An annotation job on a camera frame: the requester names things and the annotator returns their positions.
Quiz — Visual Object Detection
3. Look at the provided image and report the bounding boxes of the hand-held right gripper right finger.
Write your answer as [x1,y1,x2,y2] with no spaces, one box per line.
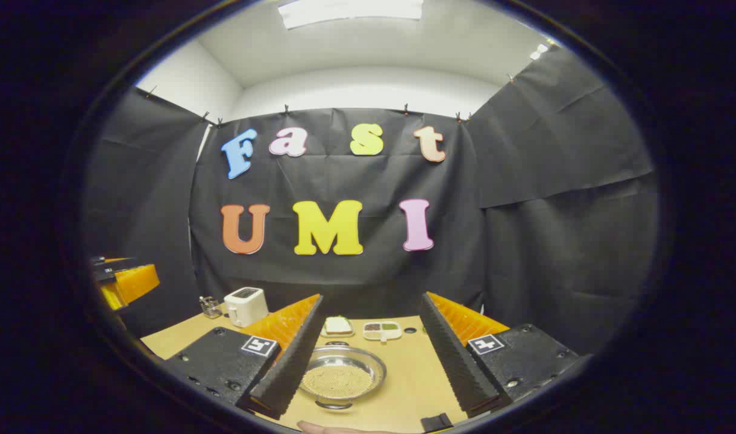
[418,292,579,418]

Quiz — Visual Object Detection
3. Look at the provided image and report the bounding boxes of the white divided tray with beans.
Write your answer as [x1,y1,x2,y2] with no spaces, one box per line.
[362,321,403,343]

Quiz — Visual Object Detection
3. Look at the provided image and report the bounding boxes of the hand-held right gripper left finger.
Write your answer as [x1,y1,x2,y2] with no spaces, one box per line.
[166,294,324,421]

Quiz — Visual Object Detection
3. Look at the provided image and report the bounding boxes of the white toaster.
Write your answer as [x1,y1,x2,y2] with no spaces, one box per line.
[224,287,269,328]

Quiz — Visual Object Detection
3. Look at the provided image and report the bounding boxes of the sandwich on plate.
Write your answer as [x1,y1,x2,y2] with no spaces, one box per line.
[321,316,356,338]

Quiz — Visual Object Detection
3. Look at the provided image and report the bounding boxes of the steel pot with black handle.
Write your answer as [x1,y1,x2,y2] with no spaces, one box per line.
[298,345,388,410]

